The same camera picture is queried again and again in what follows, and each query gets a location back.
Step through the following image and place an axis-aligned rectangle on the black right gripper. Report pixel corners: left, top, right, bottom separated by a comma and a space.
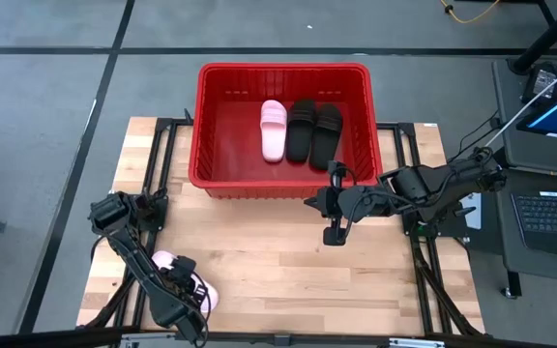
304, 186, 391, 218

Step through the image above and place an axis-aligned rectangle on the pink slide sandal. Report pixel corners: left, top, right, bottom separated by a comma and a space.
259, 100, 289, 163
151, 249, 220, 313

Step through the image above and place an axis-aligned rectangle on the black slide sandal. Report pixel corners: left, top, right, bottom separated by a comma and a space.
308, 102, 344, 171
285, 100, 317, 163

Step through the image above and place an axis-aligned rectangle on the red plastic bin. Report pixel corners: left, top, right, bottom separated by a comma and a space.
189, 62, 385, 200

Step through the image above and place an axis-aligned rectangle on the dark grey equipment cart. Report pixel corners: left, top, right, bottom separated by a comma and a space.
490, 56, 557, 299

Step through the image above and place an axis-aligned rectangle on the white thin rod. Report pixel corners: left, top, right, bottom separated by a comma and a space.
484, 55, 557, 149

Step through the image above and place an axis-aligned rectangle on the black keyboard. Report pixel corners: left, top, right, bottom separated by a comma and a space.
510, 191, 557, 260

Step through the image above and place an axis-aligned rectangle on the small black electronic device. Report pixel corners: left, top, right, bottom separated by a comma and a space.
522, 62, 557, 103

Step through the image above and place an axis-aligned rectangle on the black tripod stand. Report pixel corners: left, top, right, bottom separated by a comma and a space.
508, 0, 557, 76

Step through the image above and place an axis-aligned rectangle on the black metal table frame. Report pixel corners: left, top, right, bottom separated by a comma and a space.
377, 122, 484, 337
113, 117, 195, 334

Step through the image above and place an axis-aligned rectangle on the black front table rail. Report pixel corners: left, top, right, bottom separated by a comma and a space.
0, 326, 557, 348

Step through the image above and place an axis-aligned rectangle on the yellow cable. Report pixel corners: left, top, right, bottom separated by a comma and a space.
440, 0, 501, 25

